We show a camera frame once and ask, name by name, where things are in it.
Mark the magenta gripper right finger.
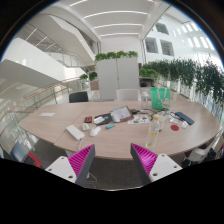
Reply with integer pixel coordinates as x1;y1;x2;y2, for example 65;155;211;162
130;143;183;187

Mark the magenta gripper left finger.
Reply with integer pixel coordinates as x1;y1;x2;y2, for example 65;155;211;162
45;143;96;188

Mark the clear plastic water bottle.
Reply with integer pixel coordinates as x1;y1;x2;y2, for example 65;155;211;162
146;115;160;149

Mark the white power strip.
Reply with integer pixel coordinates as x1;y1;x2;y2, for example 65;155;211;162
66;125;85;140

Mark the white computer mouse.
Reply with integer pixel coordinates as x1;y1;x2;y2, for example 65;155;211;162
89;126;101;137

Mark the small white round device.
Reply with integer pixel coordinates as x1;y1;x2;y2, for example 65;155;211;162
82;123;89;131

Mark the red black small device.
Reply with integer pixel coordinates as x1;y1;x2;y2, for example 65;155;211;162
84;116;92;123

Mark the colourful sticker sheet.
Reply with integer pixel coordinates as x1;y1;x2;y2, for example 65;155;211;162
128;115;150;124

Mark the red round coaster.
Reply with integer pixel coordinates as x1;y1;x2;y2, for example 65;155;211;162
170;125;179;131

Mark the blue marker pen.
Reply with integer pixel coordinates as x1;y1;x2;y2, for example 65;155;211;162
106;124;115;130

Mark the black pouch with papers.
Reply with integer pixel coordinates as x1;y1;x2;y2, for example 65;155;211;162
94;113;112;125

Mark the brown notebook with papers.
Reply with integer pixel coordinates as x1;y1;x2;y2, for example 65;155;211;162
110;106;133;123

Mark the white chair at right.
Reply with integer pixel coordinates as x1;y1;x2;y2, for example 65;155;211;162
182;133;222;168

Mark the white chair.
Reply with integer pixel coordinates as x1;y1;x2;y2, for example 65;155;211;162
182;133;222;168
116;89;139;101

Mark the small white charger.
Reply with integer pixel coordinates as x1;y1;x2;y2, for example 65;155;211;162
181;121;189;129

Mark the dark smartphone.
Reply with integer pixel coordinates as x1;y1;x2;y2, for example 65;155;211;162
175;112;194;125

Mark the black office chair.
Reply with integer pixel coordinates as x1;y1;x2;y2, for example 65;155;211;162
69;92;89;103

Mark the red blue chair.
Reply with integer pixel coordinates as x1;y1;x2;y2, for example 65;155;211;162
9;142;42;168

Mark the clear tall cup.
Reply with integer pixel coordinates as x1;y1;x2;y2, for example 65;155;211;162
141;92;148;110

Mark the green tote bag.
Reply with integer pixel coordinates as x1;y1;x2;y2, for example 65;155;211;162
150;88;170;110

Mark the white chair back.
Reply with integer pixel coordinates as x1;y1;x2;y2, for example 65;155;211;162
116;89;139;101

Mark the white tall cabinet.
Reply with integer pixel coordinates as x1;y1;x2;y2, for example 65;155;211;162
96;58;139;100

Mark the green hedge planter row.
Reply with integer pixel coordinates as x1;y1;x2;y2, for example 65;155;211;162
139;59;224;103

